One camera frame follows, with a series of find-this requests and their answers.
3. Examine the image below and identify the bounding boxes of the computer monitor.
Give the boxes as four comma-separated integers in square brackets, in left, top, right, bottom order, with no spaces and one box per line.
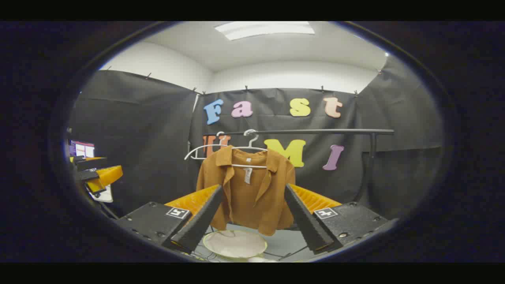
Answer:
[69,140,95,159]

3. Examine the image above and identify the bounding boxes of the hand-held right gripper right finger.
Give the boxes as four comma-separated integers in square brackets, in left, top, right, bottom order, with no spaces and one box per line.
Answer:
[284,183,391,255]

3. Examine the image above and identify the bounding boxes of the white laundry hamper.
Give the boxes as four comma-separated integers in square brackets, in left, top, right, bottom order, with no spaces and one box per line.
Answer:
[203,230,268,260]

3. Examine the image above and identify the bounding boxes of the black clothes rack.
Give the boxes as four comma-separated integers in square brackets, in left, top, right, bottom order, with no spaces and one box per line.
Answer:
[213,128,395,204]

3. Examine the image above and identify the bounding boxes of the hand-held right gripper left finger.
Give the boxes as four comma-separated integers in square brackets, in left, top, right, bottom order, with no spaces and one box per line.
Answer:
[116,184,226,254]

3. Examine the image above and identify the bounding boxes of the brown shirt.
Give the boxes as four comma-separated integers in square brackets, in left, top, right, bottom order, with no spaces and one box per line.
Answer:
[196,145,296,236]

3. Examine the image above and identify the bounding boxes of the black backdrop cloth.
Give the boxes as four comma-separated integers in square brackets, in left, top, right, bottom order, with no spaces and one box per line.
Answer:
[67,55,444,221]

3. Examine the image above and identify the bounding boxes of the black floor cables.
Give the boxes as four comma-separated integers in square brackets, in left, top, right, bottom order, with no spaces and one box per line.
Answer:
[264,244,309,262]

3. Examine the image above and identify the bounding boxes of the ceiling light panel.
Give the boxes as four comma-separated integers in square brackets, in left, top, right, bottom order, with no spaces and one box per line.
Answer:
[214,22,316,41]

